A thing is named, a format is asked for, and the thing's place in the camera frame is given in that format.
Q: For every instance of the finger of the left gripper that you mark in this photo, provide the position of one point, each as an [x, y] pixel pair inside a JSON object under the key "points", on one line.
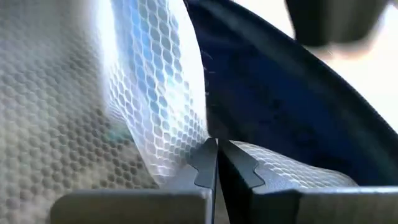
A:
{"points": [[332, 21]]}

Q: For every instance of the white mesh zip pouch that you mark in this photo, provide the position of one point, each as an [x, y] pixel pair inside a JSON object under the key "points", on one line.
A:
{"points": [[93, 109]]}

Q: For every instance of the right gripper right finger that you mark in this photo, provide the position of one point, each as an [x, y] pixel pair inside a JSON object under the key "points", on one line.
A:
{"points": [[311, 207]]}

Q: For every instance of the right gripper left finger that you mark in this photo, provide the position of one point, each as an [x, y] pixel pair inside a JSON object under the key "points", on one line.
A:
{"points": [[133, 207]]}

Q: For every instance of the navy blue backpack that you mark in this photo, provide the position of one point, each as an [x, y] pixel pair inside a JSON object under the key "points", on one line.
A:
{"points": [[280, 99]]}

